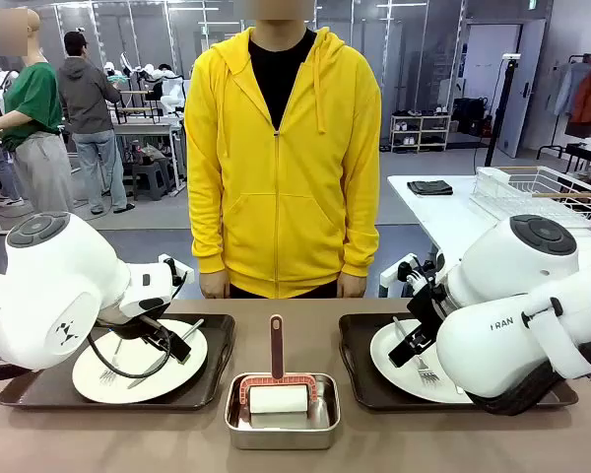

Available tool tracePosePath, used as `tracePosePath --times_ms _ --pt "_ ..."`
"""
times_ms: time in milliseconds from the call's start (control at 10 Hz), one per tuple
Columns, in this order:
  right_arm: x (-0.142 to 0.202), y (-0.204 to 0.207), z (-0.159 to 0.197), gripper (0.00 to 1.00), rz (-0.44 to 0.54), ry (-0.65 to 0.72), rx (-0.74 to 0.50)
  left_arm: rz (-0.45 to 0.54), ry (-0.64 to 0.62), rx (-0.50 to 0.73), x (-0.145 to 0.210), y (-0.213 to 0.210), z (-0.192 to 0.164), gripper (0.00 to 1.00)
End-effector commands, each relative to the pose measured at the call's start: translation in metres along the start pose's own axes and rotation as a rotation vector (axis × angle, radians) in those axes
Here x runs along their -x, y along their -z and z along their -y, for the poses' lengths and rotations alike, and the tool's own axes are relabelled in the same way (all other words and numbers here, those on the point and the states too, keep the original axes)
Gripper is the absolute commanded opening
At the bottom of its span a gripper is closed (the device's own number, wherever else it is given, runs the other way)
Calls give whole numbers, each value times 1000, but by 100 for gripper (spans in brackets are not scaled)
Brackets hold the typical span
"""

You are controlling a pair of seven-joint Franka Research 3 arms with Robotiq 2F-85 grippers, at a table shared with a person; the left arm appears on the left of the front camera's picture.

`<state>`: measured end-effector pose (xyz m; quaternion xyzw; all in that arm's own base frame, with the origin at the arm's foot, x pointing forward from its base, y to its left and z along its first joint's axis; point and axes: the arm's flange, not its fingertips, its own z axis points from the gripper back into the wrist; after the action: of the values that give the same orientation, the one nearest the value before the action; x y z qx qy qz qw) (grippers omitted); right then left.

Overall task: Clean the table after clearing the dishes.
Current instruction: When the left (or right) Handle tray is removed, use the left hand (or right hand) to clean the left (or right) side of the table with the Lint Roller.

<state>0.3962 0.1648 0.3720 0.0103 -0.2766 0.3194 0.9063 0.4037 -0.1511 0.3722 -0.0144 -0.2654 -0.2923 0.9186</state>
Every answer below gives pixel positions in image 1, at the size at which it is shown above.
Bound black arm cable sleeve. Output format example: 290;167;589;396
465;339;591;417

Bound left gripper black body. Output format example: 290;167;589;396
96;305;172;342

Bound silver knife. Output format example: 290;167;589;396
126;318;206;390

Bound white shoe rack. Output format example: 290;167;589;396
388;112;453;154

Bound grey plastic stool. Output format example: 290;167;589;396
131;160;176;201

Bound black bags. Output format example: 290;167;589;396
451;97;489;137

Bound white side table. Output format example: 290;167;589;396
379;172;591;300

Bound yellow hoodie person left hand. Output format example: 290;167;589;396
335;271;367;299

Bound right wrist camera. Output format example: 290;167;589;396
397;253;447;297

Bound white door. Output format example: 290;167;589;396
495;19;548;152

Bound white round plate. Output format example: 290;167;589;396
369;318;475;404
71;318;210;405

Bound white wire dish rack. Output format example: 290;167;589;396
469;166;591;229

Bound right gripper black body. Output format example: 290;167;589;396
402;283;448;352

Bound black stand with white head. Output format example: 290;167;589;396
483;52;522;169

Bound person in yellow hoodie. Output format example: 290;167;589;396
183;0;383;301

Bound folded dark grey cloth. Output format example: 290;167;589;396
406;179;454;196

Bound pink lint roller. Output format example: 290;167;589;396
239;313;322;416

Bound white lab desk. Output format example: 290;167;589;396
108;121;187;194

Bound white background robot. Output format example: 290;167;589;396
157;68;187;118

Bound rectangular steel tray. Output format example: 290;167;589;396
224;372;342;451

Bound person in grey hoodie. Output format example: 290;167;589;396
57;30;129;216

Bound silver fork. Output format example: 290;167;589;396
98;337;125;386
392;316;440;386

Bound yellow sleeved right forearm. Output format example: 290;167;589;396
185;181;228;275

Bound yellow hoodie person right hand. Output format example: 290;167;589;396
199;271;231;300

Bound yellow sleeved left forearm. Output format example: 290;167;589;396
342;181;381;278

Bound light blue hanging shirt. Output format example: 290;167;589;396
554;61;590;117

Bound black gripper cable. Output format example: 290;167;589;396
87;322;173;379

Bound dark brown serving tray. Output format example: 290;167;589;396
0;312;236;413
338;312;580;414

